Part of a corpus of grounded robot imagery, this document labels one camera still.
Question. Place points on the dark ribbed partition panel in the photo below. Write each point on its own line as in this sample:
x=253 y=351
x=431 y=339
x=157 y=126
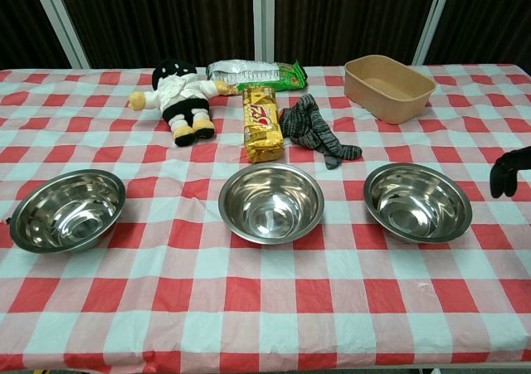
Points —
x=166 y=17
x=348 y=17
x=489 y=17
x=20 y=25

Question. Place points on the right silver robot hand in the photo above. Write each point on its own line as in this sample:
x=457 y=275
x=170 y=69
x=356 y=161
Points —
x=504 y=173

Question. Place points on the green silver snack packet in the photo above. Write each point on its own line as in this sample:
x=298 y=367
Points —
x=249 y=73

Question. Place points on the brown paper food box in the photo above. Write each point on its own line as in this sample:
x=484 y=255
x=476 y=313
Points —
x=388 y=85

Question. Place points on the yellow biscuit packet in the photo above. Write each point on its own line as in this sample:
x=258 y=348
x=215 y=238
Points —
x=263 y=125

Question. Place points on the black white plush doll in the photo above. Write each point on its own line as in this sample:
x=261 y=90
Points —
x=180 y=94

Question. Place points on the stainless steel bowl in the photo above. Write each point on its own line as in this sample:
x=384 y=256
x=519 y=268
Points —
x=271 y=206
x=66 y=214
x=417 y=204

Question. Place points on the grey striped sock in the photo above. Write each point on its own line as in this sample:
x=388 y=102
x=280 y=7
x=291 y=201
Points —
x=309 y=123

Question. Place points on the red white checked tablecloth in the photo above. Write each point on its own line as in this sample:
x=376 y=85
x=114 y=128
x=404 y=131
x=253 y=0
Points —
x=249 y=299

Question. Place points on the white partition frame post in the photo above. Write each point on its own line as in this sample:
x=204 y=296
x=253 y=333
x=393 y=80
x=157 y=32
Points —
x=60 y=21
x=431 y=21
x=263 y=17

